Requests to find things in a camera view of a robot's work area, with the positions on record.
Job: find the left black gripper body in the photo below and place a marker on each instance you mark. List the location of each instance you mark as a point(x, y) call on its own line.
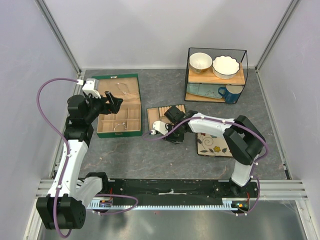
point(97, 106)

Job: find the green jewelry tray insert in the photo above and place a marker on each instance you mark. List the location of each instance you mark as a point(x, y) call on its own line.
point(157, 114)

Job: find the light blue rectangular plate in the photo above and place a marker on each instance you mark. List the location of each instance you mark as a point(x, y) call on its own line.
point(204, 90)

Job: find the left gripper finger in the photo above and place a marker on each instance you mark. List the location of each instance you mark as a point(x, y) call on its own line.
point(117, 103)
point(112, 102)

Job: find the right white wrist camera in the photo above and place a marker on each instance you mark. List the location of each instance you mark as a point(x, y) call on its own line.
point(159, 127)

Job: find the white scalloped bowl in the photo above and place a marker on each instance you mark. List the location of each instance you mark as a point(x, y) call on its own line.
point(225, 67)

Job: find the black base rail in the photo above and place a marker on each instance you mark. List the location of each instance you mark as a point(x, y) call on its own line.
point(195, 187)

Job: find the grey cable duct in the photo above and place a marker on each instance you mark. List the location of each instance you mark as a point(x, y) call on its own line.
point(98, 205)

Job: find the square floral plate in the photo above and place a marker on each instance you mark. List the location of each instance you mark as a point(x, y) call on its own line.
point(212, 146)

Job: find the black wire shelf rack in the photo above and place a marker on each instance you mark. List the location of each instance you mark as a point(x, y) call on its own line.
point(209, 78)

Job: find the cream floral bowl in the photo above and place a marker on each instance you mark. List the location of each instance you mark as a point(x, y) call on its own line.
point(200, 62)

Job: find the blue enamel mug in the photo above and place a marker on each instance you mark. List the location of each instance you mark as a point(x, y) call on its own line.
point(230, 93)

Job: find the green jewelry box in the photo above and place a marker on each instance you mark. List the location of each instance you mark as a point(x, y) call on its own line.
point(126, 87)

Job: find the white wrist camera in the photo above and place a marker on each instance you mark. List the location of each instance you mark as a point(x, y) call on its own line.
point(159, 127)
point(89, 87)

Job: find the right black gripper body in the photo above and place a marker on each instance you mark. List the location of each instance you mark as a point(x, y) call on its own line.
point(176, 136)

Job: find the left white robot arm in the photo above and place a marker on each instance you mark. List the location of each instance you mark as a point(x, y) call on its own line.
point(64, 206)

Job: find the silver pearl bangle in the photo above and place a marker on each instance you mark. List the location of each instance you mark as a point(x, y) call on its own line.
point(120, 127)

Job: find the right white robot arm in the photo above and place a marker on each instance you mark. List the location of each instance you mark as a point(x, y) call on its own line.
point(244, 141)

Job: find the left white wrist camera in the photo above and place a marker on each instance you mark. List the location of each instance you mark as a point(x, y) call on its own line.
point(89, 87)

